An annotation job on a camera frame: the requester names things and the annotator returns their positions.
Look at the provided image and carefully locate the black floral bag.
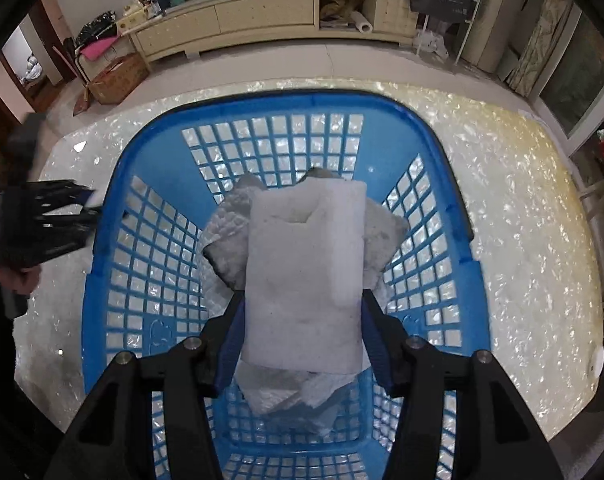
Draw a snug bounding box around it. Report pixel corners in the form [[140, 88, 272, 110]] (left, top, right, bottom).
[[74, 11, 118, 43]]

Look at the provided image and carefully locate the white plastic bag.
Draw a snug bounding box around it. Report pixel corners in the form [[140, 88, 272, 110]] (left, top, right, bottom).
[[416, 30, 450, 58]]

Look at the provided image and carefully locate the standing air conditioner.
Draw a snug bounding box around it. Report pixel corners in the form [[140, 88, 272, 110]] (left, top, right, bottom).
[[464, 0, 543, 73]]

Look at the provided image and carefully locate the white wire rack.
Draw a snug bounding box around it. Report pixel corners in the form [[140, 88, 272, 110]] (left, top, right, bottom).
[[416, 0, 488, 63]]

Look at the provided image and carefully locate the patterned curtain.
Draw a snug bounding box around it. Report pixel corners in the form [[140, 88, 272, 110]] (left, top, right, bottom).
[[507, 0, 578, 98]]

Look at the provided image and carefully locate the grey cleaning cloth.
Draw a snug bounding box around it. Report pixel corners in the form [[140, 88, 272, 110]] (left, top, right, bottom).
[[198, 169, 410, 436]]

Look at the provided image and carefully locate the cream tissue box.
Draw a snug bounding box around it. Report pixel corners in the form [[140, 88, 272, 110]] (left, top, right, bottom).
[[116, 2, 147, 31]]

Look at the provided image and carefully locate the glass sliding door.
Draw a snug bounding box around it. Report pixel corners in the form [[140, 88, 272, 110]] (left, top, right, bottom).
[[542, 5, 604, 146]]

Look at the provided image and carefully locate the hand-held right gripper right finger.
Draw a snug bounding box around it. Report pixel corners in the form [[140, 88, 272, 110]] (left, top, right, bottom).
[[359, 287, 565, 480]]

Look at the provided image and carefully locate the wooden clothes rack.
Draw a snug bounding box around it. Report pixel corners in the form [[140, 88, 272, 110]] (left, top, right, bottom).
[[577, 170, 604, 221]]

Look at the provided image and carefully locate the blue plastic basket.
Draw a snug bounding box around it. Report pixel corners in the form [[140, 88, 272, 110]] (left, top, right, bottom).
[[80, 89, 493, 480]]

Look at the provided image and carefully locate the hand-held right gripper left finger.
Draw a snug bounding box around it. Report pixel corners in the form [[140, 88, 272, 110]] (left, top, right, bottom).
[[44, 292, 247, 480]]

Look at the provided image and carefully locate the cream television cabinet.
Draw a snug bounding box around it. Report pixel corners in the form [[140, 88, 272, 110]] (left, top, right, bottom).
[[129, 0, 420, 63]]

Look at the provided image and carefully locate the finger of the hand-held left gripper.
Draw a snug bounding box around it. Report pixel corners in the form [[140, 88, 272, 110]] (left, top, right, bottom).
[[12, 179, 93, 217], [26, 206, 103, 265]]

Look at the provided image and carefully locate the white round device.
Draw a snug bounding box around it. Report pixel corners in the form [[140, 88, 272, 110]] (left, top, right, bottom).
[[587, 342, 604, 381]]

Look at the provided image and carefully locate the person's left hand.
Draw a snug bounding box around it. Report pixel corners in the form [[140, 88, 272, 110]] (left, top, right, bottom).
[[0, 260, 43, 295]]

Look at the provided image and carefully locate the woven storage box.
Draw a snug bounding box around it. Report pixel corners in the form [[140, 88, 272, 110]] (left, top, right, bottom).
[[88, 52, 150, 106]]

